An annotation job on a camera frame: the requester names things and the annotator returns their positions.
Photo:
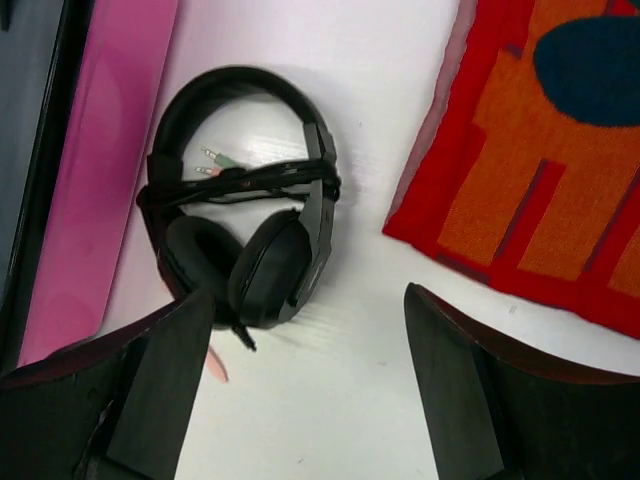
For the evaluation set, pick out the pink kids suitcase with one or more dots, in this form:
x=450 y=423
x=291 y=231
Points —
x=79 y=81

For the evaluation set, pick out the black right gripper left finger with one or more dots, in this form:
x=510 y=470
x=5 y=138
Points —
x=116 y=407

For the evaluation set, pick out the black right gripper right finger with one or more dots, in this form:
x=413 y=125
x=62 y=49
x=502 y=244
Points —
x=497 y=408

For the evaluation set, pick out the red orange knit sweater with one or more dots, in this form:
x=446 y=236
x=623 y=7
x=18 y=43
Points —
x=525 y=173

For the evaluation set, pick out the black wired headset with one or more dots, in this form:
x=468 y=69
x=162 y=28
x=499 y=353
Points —
x=266 y=281

